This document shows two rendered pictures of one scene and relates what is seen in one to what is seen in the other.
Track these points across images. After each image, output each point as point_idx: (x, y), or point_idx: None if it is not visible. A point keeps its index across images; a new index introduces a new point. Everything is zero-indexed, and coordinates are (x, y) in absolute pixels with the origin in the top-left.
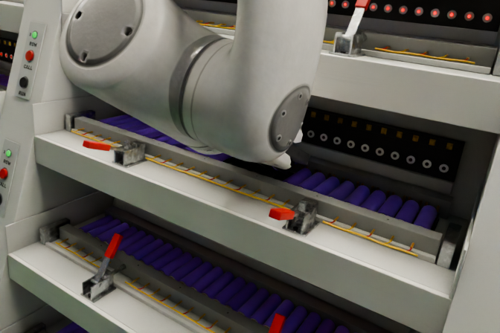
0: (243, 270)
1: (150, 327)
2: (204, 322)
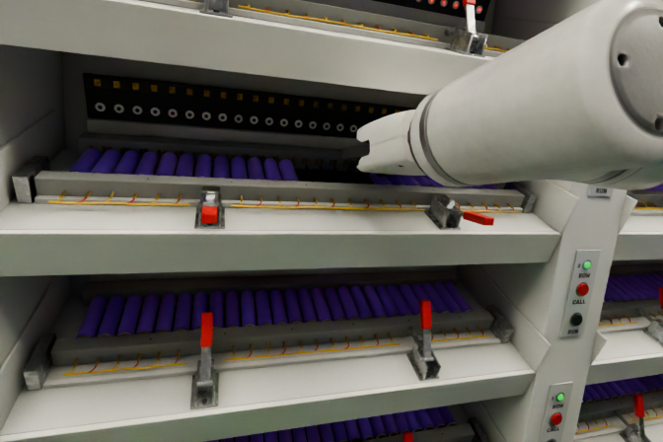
0: (313, 279)
1: (301, 384)
2: (331, 345)
